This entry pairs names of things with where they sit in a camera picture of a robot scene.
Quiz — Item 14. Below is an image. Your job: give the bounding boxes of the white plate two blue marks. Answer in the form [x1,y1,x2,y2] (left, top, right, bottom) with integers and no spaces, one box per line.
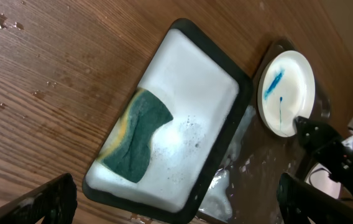
[257,50,316,138]

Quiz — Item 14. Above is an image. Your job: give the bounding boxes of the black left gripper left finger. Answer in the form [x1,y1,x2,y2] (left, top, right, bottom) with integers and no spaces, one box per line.
[0,173,77,224]

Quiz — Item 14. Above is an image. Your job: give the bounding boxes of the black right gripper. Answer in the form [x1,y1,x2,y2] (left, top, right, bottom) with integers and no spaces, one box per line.
[294,116,353,196]

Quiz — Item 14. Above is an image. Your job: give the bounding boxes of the green yellow sponge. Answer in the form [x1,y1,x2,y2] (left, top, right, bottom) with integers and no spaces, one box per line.
[96,88,173,183]

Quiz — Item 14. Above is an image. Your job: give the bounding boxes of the white plate large blue smear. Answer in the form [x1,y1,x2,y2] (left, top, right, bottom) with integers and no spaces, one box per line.
[305,163,341,199]

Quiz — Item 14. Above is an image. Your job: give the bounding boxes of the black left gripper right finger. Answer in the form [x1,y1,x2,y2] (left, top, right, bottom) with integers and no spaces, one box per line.
[277,172,353,224]

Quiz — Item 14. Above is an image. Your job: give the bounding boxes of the black rimmed water tray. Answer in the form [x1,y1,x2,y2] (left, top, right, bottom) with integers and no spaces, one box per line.
[82,18,253,223]

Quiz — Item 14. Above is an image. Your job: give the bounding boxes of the dark brown serving tray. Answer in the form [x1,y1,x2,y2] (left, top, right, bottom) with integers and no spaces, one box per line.
[195,39,332,224]

